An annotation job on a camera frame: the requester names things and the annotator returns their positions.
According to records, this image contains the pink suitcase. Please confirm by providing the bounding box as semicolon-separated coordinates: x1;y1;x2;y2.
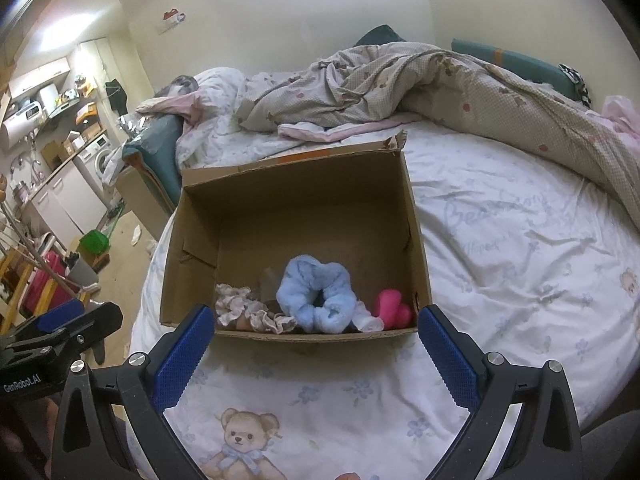
21;251;67;315

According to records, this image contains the white water heater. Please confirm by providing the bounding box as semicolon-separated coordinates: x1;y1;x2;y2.
0;101;44;155

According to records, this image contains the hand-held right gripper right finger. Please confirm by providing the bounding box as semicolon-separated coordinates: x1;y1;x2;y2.
416;304;585;480

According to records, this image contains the white floral pillow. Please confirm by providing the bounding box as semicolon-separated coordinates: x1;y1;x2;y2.
174;66;306;170

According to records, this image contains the brown frilly scrunchie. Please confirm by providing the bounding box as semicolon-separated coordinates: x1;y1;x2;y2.
262;300;303;334

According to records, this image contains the dark teal cushion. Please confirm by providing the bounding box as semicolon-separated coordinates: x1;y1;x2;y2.
354;24;407;47

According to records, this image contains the black hanging bag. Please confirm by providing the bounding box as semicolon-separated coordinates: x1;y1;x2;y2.
104;78;127;114

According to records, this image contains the green basket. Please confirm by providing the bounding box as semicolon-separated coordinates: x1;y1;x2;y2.
79;229;111;257

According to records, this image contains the beige checked quilt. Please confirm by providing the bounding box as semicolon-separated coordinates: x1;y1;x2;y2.
235;41;640;213

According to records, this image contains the pink plush heart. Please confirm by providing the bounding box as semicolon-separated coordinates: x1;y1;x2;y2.
375;288;414;331

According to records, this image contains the white fluffy cloth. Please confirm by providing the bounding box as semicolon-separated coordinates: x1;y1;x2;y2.
351;299;387;334

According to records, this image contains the teal pillow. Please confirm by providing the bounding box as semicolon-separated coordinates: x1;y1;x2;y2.
451;37;582;100

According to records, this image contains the grey bin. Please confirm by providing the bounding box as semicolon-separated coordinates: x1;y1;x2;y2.
65;254;99;289

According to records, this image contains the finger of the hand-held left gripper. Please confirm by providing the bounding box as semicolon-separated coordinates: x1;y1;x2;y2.
27;299;85;335
10;301;124;361

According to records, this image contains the clear plastic bag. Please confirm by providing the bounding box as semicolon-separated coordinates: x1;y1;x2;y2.
260;265;287;306

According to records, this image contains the black and white cloth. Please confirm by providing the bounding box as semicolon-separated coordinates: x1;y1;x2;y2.
556;63;592;107

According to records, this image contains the light blue fluffy scrunchie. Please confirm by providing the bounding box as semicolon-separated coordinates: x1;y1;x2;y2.
276;255;359;335

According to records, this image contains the white frilly scrunchie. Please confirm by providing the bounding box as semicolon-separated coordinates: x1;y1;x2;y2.
215;283;299;335

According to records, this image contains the white washing machine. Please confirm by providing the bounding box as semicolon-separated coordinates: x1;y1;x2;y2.
75;132;120;195

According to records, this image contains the white cabinet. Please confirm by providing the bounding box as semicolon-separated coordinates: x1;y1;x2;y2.
29;161;109;245

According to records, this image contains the brown cardboard box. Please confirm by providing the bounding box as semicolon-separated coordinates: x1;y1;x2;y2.
159;130;434;345

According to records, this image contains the pink cloth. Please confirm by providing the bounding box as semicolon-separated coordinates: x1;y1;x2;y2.
599;94;640;140

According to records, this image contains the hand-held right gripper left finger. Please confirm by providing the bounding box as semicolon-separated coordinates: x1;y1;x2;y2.
51;304;217;480

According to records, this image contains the grey plush toy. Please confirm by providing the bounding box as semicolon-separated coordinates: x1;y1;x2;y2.
154;75;199;99

